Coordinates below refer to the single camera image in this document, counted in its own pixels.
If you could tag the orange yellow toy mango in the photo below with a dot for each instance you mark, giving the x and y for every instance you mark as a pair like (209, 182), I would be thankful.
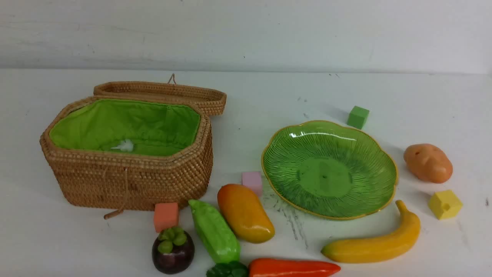
(245, 214)

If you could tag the green toy cucumber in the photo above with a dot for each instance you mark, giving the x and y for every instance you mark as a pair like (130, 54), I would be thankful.
(214, 232)

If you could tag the orange toy carrot green leaves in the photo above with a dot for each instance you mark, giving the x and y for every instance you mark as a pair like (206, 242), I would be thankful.
(269, 267)

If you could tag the purple toy mangosteen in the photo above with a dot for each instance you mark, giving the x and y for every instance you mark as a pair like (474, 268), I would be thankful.
(173, 250)

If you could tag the yellow toy banana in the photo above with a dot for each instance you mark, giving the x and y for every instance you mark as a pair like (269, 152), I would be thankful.
(381, 248)

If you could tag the brown toy potato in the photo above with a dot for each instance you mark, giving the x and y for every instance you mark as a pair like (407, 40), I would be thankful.
(428, 163)

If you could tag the pink foam cube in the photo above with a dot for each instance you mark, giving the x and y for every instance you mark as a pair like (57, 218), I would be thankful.
(253, 180)

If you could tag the green glass leaf plate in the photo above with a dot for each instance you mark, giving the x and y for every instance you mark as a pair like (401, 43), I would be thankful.
(330, 171)

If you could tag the orange foam cube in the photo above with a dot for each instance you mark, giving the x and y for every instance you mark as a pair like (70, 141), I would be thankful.
(165, 215)

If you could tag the green foam cube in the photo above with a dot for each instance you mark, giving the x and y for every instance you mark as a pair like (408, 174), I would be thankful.
(357, 117)

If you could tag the woven wicker basket green lining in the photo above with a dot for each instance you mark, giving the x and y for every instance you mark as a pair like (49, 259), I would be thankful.
(119, 154)

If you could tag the yellow foam cube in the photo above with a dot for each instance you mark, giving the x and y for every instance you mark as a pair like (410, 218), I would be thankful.
(445, 204)

